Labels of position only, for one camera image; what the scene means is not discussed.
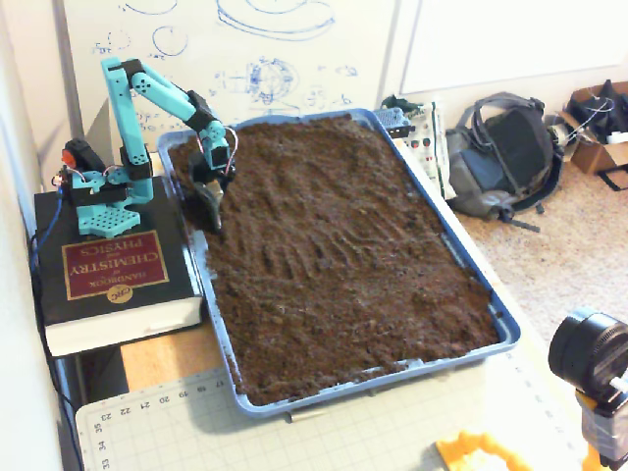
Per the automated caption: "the black movable gripper finger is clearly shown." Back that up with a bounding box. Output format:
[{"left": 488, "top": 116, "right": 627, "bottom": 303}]
[{"left": 198, "top": 188, "right": 225, "bottom": 235}]

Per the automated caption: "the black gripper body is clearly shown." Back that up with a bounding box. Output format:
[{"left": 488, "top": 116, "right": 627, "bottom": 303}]
[{"left": 188, "top": 149, "right": 236, "bottom": 185}]

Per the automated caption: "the silver foil scoop blade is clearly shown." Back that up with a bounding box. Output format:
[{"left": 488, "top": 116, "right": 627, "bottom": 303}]
[{"left": 188, "top": 180, "right": 226, "bottom": 236}]

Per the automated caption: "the brown soil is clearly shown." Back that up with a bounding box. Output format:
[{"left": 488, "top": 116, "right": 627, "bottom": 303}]
[{"left": 166, "top": 113, "right": 501, "bottom": 406}]

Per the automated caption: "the black chemistry physics handbook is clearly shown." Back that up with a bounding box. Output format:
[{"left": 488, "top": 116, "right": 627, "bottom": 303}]
[{"left": 31, "top": 174, "right": 205, "bottom": 358}]

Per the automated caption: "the black servo controller housing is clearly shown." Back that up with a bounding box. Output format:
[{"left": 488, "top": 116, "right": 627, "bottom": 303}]
[{"left": 61, "top": 138, "right": 105, "bottom": 174}]

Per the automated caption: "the whiteboard with blue drawings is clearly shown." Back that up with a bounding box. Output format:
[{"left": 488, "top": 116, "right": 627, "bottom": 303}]
[{"left": 51, "top": 0, "right": 401, "bottom": 163}]

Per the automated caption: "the perforated electronics box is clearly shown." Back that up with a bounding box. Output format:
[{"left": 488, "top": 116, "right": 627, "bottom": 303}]
[{"left": 372, "top": 107, "right": 412, "bottom": 139}]

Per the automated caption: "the dark green bag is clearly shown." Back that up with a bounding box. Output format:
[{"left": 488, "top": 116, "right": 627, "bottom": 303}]
[{"left": 381, "top": 93, "right": 426, "bottom": 113}]

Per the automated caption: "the blue plastic tray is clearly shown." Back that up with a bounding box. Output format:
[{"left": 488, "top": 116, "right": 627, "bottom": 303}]
[{"left": 155, "top": 106, "right": 522, "bottom": 421}]

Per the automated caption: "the circuit board device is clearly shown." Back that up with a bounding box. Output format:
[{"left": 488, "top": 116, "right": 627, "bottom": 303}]
[{"left": 392, "top": 100, "right": 460, "bottom": 201}]

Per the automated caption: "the silver metal rod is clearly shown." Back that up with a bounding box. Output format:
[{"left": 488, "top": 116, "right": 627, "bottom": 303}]
[{"left": 286, "top": 409, "right": 329, "bottom": 424}]

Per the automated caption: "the grey cutting mat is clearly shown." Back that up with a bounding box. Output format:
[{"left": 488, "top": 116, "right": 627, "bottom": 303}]
[{"left": 74, "top": 338, "right": 604, "bottom": 471}]

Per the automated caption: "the grey backpack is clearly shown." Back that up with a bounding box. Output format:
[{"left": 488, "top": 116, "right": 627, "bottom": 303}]
[{"left": 444, "top": 91, "right": 565, "bottom": 235}]

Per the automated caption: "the yellow plastic part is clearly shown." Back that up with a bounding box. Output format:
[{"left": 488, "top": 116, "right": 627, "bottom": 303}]
[{"left": 435, "top": 429, "right": 536, "bottom": 471}]

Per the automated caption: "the blank white board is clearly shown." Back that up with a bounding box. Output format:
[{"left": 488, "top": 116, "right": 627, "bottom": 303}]
[{"left": 397, "top": 0, "right": 628, "bottom": 97}]

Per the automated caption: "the brown cardboard box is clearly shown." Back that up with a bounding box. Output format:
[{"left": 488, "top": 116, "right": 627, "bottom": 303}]
[{"left": 556, "top": 85, "right": 628, "bottom": 176}]

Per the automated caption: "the black fabric item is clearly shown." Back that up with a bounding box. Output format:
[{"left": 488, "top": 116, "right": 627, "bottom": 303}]
[{"left": 567, "top": 78, "right": 628, "bottom": 136}]

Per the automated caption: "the blue cable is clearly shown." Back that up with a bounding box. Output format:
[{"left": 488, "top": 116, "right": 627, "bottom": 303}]
[{"left": 27, "top": 188, "right": 68, "bottom": 276}]

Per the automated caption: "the black cable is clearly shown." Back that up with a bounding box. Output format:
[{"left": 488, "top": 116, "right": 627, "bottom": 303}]
[{"left": 28, "top": 230, "right": 84, "bottom": 471}]

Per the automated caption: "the black strap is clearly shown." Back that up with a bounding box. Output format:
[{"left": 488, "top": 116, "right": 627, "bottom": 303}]
[{"left": 596, "top": 166, "right": 628, "bottom": 191}]

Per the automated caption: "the black round camera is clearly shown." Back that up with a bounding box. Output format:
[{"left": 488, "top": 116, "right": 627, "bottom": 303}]
[{"left": 547, "top": 306, "right": 628, "bottom": 393}]

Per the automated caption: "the yellow camera stand grey tape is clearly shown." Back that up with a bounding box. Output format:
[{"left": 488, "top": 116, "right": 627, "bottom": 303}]
[{"left": 576, "top": 382, "right": 628, "bottom": 470}]

